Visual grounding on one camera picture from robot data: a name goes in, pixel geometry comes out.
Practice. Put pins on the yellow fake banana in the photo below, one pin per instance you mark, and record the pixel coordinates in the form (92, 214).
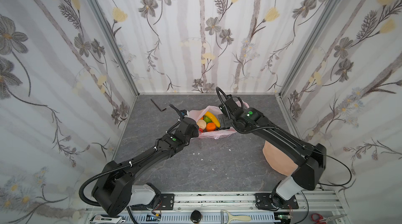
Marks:
(213, 118)

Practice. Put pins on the green fake fruit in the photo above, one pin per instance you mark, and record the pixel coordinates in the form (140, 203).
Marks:
(207, 119)

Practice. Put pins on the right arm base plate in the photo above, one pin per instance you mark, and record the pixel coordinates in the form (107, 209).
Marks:
(265, 201)

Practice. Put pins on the beige fake fruit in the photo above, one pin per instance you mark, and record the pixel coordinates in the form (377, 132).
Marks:
(201, 124)

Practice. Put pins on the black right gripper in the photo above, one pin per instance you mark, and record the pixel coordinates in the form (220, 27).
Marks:
(226, 121)

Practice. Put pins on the black hex key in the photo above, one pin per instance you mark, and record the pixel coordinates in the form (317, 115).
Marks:
(157, 106)

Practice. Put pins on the white utility knife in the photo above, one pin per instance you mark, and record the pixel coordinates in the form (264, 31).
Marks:
(106, 219)

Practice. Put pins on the peach leaf-shaped plate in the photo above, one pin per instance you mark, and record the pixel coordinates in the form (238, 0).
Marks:
(278, 160)

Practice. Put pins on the black round knob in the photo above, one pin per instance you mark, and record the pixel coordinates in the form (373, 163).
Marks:
(196, 217)

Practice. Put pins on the pink plastic bag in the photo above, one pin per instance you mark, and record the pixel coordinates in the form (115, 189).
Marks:
(218, 133)

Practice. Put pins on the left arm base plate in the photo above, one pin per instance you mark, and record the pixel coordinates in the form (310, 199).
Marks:
(159, 203)

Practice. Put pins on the white slotted cable duct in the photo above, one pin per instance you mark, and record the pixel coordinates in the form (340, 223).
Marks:
(207, 218)

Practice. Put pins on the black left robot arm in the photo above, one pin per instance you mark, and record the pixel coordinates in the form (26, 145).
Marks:
(112, 189)

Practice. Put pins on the red handled scissors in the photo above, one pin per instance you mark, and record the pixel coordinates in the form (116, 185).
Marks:
(319, 219)

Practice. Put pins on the orange fake orange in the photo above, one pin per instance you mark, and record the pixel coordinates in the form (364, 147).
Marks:
(210, 127)

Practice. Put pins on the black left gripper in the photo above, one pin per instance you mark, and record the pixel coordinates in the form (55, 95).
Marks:
(192, 125)

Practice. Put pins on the aluminium mounting rail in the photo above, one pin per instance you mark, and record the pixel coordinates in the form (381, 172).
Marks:
(317, 200)

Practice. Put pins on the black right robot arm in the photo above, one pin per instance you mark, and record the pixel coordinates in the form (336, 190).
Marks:
(310, 159)

